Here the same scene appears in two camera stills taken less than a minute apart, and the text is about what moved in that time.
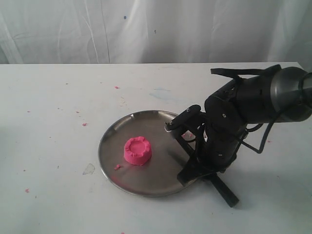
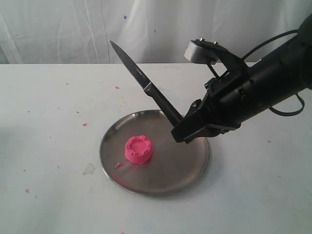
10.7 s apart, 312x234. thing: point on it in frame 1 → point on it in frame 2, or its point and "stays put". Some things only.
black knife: (229, 198) → (172, 115)
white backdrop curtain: (117, 31) stays put
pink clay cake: (137, 150) stays put
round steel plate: (137, 156) stays put
